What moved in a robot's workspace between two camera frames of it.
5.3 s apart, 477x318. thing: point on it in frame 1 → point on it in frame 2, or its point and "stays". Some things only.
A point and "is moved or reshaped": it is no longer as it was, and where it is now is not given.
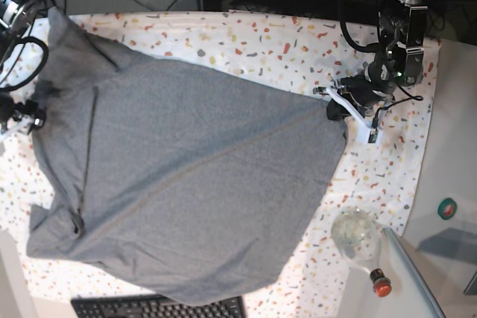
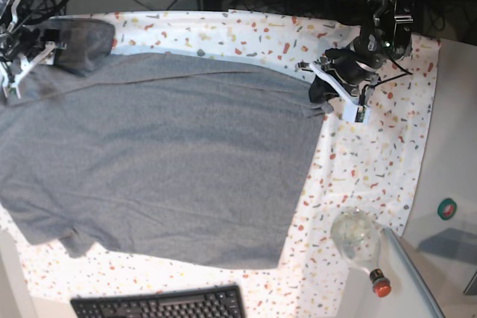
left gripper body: (10, 109) → (30, 40)
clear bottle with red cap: (357, 233) stays
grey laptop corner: (472, 287) stays
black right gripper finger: (335, 112) → (320, 91)
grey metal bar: (431, 301) stays
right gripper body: (370, 88) → (351, 66)
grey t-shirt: (196, 186) is moved or reshaped
